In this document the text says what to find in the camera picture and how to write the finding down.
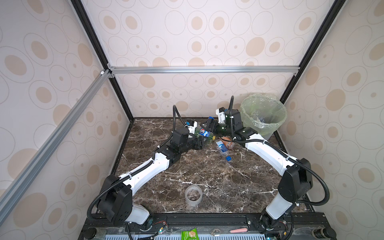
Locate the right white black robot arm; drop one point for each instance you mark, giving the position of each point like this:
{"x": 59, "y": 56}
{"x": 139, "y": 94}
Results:
{"x": 297, "y": 175}

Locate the back aluminium rail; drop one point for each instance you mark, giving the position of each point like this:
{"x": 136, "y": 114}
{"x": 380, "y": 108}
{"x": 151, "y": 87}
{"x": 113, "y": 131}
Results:
{"x": 200, "y": 70}

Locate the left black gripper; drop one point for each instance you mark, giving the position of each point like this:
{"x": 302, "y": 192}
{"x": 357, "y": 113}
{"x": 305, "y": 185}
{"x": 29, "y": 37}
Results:
{"x": 195, "y": 140}

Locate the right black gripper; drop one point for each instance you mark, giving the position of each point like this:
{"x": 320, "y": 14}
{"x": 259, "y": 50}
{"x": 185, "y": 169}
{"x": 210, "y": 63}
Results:
{"x": 214, "y": 129}

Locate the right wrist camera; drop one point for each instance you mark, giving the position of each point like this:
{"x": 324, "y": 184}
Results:
{"x": 222, "y": 115}

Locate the blue label water bottle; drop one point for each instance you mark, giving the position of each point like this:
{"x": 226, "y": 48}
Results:
{"x": 224, "y": 151}

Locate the left aluminium rail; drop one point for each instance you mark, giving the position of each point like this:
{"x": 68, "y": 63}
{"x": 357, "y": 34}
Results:
{"x": 19, "y": 186}

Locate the aluminium rail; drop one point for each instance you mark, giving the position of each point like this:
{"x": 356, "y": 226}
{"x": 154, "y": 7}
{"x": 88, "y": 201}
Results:
{"x": 19, "y": 186}
{"x": 200, "y": 70}

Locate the brown Nescafe bottle near bin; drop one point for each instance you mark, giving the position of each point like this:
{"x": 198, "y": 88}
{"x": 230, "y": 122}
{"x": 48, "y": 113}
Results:
{"x": 228, "y": 142}

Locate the pink pen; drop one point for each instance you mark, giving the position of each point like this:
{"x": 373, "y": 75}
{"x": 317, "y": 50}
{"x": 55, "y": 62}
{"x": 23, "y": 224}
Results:
{"x": 238, "y": 231}

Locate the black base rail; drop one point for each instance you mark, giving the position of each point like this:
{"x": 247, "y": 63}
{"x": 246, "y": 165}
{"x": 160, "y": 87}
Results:
{"x": 294, "y": 226}

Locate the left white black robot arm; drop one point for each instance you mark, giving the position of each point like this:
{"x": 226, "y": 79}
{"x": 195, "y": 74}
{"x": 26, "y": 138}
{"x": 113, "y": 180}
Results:
{"x": 115, "y": 200}

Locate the clear tape roll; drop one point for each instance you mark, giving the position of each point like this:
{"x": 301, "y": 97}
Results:
{"x": 193, "y": 195}

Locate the green Sprite bottle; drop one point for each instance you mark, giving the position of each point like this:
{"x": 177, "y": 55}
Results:
{"x": 209, "y": 137}

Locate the Pepsi bottle blue cap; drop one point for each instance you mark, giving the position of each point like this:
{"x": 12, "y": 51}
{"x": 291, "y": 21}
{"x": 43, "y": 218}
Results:
{"x": 206, "y": 127}

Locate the mesh bin with green liner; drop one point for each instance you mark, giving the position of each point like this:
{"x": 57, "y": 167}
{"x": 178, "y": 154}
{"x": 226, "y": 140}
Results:
{"x": 264, "y": 113}

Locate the green snack packet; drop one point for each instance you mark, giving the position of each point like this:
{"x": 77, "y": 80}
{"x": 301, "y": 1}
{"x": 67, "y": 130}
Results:
{"x": 190, "y": 235}

